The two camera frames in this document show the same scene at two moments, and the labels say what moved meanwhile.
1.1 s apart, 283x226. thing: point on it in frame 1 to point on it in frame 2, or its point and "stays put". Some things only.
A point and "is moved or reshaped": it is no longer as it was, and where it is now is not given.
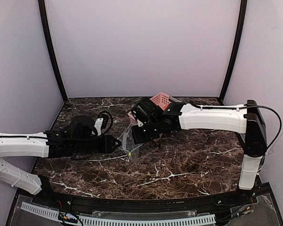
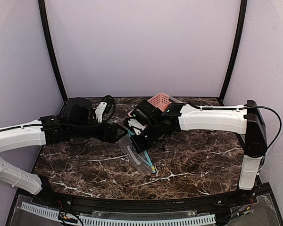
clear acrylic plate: [143, 214] stays put
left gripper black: [103, 144] to [112, 133]
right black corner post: [237, 50] stays put
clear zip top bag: [128, 144] is moved or reshaped
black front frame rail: [195, 202] stays put
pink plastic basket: [162, 100] stays put
